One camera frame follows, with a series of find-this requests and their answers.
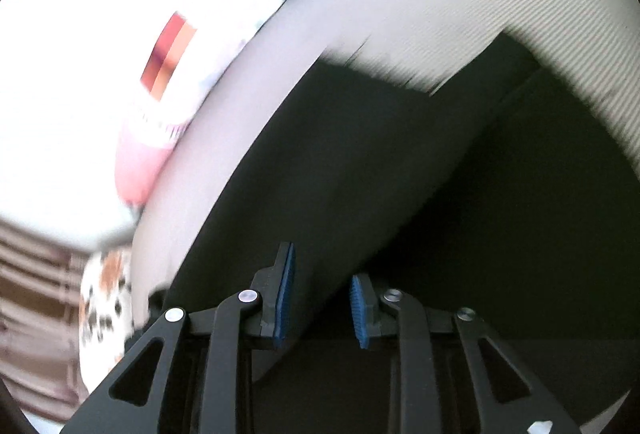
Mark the floral orange white cushion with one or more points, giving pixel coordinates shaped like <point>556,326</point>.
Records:
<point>105,294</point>

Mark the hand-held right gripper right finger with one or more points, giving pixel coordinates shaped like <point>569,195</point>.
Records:
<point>359,309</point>

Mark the pink patchwork pillow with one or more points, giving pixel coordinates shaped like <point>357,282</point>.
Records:
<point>165,58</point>

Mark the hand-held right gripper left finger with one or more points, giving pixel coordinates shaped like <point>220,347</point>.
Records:
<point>285,294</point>

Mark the black pants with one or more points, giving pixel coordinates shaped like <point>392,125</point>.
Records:
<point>400,163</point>

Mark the brown striped curtain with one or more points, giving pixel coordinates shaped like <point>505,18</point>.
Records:
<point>35,294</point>

